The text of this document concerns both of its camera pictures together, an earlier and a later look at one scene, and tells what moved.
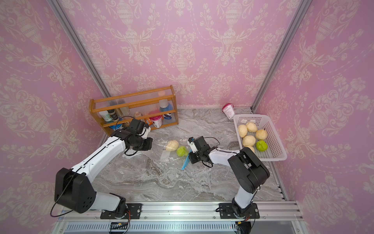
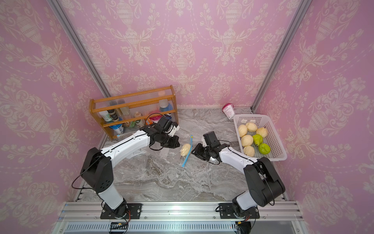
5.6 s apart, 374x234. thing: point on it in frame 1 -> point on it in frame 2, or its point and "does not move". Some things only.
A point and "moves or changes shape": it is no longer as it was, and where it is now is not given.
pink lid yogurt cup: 228,109 does not move
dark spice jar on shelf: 114,117 does not move
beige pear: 243,129 does not move
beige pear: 252,126 does not move
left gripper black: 149,145 -> 174,144
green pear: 182,151 -> 258,139
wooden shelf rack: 156,107 does not move
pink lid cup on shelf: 157,120 does not move
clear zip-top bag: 171,153 moves or changes shape
